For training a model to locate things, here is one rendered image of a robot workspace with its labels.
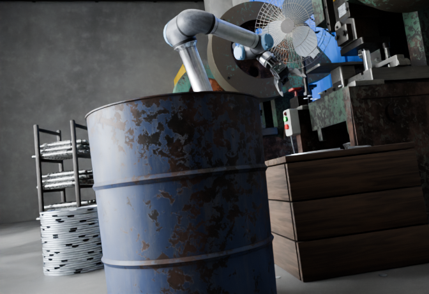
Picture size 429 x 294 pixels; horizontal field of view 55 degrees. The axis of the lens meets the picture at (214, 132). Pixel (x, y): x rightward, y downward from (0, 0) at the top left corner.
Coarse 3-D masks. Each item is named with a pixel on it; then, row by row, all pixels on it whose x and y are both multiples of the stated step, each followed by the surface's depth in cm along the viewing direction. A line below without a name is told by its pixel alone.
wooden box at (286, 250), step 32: (288, 160) 116; (320, 160) 117; (352, 160) 118; (384, 160) 119; (416, 160) 121; (288, 192) 117; (320, 192) 116; (352, 192) 117; (384, 192) 118; (416, 192) 119; (288, 224) 119; (320, 224) 114; (352, 224) 116; (384, 224) 117; (416, 224) 122; (288, 256) 123; (320, 256) 113; (352, 256) 114; (384, 256) 116; (416, 256) 117
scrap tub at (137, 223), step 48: (192, 96) 80; (240, 96) 86; (96, 144) 87; (144, 144) 79; (192, 144) 79; (240, 144) 84; (96, 192) 89; (144, 192) 79; (192, 192) 78; (240, 192) 82; (144, 240) 78; (192, 240) 77; (240, 240) 81; (144, 288) 78; (192, 288) 77; (240, 288) 79
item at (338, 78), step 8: (320, 64) 187; (328, 64) 188; (336, 64) 189; (344, 64) 190; (352, 64) 191; (360, 64) 193; (312, 72) 198; (320, 72) 200; (328, 72) 202; (336, 72) 195; (344, 72) 192; (352, 72) 193; (336, 80) 195; (344, 80) 191; (336, 88) 196
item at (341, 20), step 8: (336, 0) 206; (344, 0) 200; (336, 8) 207; (344, 8) 201; (336, 16) 208; (344, 16) 201; (336, 24) 206; (344, 24) 202; (352, 24) 195; (360, 24) 195; (368, 24) 196; (376, 24) 197; (336, 32) 204; (344, 32) 196; (352, 32) 196; (360, 32) 194; (368, 32) 195; (376, 32) 196; (336, 40) 204; (344, 40) 198; (352, 40) 196
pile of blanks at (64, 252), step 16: (48, 224) 169; (64, 224) 167; (80, 224) 168; (96, 224) 172; (48, 240) 168; (64, 240) 166; (80, 240) 167; (96, 240) 171; (48, 256) 173; (64, 256) 165; (80, 256) 166; (96, 256) 170; (48, 272) 167; (64, 272) 164; (80, 272) 165
